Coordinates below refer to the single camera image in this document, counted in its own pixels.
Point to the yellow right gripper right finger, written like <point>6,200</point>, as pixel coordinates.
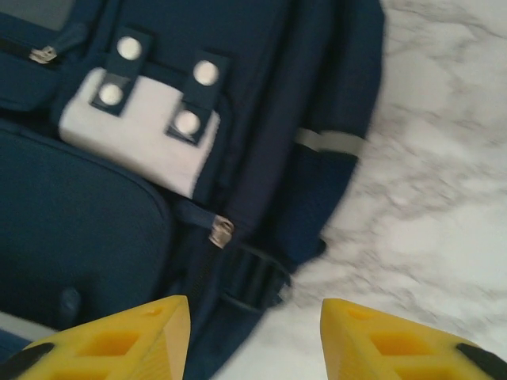
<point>396,352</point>

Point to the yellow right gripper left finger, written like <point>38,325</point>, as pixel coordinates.
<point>119,344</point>

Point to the navy blue backpack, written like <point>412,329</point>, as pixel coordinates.
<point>99,217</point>

